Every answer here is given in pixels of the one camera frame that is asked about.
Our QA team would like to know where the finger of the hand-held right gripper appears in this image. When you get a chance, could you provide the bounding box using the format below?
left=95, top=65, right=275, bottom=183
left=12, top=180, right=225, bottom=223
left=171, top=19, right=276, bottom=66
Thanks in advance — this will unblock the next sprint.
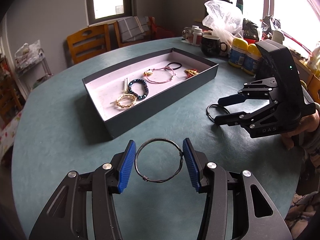
left=217, top=78, right=279, bottom=107
left=214, top=99, right=279, bottom=130

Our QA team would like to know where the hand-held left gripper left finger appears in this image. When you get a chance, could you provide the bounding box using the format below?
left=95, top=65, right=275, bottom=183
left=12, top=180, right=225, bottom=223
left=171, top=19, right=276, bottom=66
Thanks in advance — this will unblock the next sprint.
left=29, top=140, right=137, bottom=240

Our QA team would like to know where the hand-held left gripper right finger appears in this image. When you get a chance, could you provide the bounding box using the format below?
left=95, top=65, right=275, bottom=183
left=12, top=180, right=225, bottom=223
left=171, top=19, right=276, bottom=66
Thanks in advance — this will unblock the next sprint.
left=182, top=138, right=293, bottom=240

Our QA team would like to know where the dark wire bangle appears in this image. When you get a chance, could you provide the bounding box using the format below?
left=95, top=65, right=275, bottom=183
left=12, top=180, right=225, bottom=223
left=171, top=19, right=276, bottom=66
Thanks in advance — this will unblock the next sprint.
left=206, top=103, right=231, bottom=123
left=134, top=138, right=185, bottom=182

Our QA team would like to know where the oval pearl hair clip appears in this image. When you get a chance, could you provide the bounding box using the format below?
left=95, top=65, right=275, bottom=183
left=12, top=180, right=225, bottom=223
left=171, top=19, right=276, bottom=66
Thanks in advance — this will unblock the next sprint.
left=110, top=93, right=138, bottom=110

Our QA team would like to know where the dark grey shallow box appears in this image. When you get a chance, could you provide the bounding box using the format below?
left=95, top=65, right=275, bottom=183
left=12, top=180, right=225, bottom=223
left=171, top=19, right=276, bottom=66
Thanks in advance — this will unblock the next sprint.
left=82, top=47, right=219, bottom=139

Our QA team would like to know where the blue beaded bracelet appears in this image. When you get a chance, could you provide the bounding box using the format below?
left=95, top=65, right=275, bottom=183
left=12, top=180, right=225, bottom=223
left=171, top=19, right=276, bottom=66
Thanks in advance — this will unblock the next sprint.
left=127, top=79, right=150, bottom=100

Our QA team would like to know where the pink cord bracelet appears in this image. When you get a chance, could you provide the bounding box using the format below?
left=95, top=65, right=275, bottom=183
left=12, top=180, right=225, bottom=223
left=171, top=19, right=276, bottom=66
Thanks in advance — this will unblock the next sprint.
left=144, top=66, right=177, bottom=84

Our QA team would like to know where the person's right forearm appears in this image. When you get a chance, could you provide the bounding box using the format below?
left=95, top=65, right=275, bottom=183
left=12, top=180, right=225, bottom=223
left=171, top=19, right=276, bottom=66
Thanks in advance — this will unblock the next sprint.
left=304, top=127, right=320, bottom=157

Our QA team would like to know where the person's right hand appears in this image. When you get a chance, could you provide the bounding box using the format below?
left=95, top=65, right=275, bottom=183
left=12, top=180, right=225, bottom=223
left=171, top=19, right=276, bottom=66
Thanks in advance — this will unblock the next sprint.
left=281, top=110, right=320, bottom=151

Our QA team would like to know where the yellow bottle with blue label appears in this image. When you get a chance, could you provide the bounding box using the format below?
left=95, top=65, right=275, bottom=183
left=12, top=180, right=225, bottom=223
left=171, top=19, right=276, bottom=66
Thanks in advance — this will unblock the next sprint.
left=228, top=37, right=249, bottom=68
left=242, top=43, right=263, bottom=76

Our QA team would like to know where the black mug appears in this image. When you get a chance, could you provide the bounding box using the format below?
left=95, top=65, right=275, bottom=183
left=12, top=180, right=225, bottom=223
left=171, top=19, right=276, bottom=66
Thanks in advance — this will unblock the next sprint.
left=200, top=35, right=228, bottom=57

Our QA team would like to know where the black snack bag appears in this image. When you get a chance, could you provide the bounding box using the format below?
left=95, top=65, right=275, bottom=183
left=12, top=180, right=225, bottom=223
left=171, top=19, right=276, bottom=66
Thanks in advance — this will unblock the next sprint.
left=242, top=19, right=260, bottom=40

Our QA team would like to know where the white capped bottle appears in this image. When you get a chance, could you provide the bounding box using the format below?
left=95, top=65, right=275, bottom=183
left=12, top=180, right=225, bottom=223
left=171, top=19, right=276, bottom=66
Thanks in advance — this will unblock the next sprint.
left=191, top=26, right=203, bottom=46

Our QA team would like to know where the clear plastic bag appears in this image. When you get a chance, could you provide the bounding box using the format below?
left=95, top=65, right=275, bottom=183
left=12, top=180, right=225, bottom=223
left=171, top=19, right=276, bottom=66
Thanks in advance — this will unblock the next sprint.
left=202, top=0, right=244, bottom=46

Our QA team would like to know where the red cloth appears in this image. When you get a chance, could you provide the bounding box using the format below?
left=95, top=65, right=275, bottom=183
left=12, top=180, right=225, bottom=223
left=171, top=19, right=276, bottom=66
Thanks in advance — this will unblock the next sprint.
left=149, top=17, right=175, bottom=40

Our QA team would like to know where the person's printed clothing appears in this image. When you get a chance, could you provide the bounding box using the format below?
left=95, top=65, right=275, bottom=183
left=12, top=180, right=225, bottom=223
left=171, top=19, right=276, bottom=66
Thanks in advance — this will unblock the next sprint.
left=285, top=191, right=320, bottom=240

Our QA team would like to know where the grey checked cloth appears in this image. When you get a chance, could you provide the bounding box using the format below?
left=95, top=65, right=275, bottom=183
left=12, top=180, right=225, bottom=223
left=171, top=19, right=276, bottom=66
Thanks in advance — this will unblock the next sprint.
left=117, top=16, right=150, bottom=42

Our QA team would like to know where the floral cloth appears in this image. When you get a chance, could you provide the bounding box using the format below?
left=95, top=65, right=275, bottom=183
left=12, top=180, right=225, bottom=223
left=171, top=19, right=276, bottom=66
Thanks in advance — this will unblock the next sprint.
left=0, top=109, right=24, bottom=165

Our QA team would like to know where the wooden chair with grey cloth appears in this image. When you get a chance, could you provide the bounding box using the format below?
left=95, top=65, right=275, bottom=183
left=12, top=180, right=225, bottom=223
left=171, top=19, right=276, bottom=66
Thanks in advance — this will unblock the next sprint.
left=114, top=17, right=156, bottom=48

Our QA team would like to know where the metal trolley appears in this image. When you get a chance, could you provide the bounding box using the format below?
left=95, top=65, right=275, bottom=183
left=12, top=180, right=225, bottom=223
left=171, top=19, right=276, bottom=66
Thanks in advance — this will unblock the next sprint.
left=16, top=50, right=54, bottom=90

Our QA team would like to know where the white plastic shopping bag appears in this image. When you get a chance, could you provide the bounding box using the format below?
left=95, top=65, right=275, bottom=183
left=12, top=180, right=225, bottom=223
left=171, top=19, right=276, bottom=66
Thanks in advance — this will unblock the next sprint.
left=14, top=40, right=42, bottom=68

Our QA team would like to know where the window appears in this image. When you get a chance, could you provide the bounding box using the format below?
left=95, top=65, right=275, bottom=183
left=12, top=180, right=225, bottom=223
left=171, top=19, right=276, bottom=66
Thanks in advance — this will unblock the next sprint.
left=85, top=0, right=138, bottom=26

